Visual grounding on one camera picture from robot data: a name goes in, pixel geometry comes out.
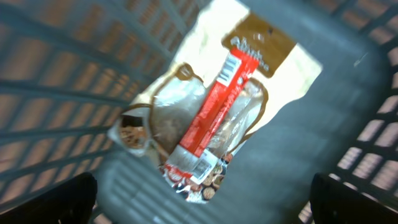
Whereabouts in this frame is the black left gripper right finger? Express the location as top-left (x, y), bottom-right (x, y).
top-left (309, 173), bottom-right (397, 224)

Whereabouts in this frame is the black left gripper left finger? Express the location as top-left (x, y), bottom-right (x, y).
top-left (1, 172), bottom-right (98, 224)

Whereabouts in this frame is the red snack stick packet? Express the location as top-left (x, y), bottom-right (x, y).
top-left (164, 47), bottom-right (259, 184)

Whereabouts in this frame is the grey plastic mesh basket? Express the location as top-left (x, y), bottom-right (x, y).
top-left (1, 0), bottom-right (397, 223)

